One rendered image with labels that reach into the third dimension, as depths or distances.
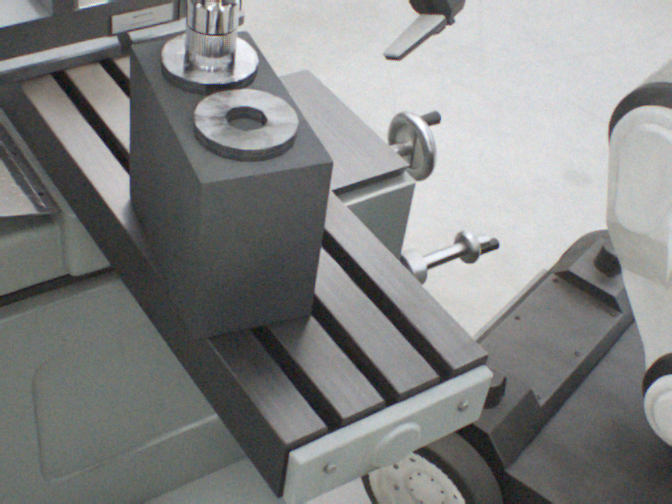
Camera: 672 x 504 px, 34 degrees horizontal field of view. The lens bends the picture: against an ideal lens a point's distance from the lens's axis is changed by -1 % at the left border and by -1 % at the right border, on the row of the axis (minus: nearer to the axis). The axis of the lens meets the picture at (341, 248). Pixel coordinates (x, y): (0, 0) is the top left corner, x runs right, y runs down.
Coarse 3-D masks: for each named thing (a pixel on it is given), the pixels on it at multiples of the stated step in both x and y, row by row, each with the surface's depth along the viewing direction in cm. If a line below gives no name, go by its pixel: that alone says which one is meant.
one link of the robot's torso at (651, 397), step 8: (664, 376) 135; (656, 384) 135; (664, 384) 134; (648, 392) 137; (656, 392) 136; (664, 392) 135; (648, 400) 137; (656, 400) 136; (664, 400) 134; (648, 408) 138; (656, 408) 136; (664, 408) 135; (648, 416) 139; (656, 416) 136; (664, 416) 136; (656, 424) 137; (664, 424) 136; (656, 432) 139; (664, 432) 137; (664, 440) 139
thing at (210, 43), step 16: (192, 16) 97; (192, 32) 98; (208, 32) 97; (224, 32) 98; (192, 48) 99; (208, 48) 99; (224, 48) 99; (192, 64) 100; (208, 64) 100; (224, 64) 100
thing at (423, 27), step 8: (424, 16) 101; (432, 16) 100; (440, 16) 99; (416, 24) 100; (424, 24) 99; (432, 24) 98; (440, 24) 99; (408, 32) 100; (416, 32) 99; (424, 32) 98; (432, 32) 99; (440, 32) 100; (400, 40) 99; (408, 40) 98; (416, 40) 98; (424, 40) 98; (392, 48) 99; (400, 48) 98; (408, 48) 98; (416, 48) 98; (384, 56) 99; (392, 56) 98; (400, 56) 98
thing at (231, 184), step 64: (256, 64) 102; (192, 128) 96; (256, 128) 97; (192, 192) 93; (256, 192) 93; (320, 192) 96; (192, 256) 97; (256, 256) 98; (192, 320) 101; (256, 320) 104
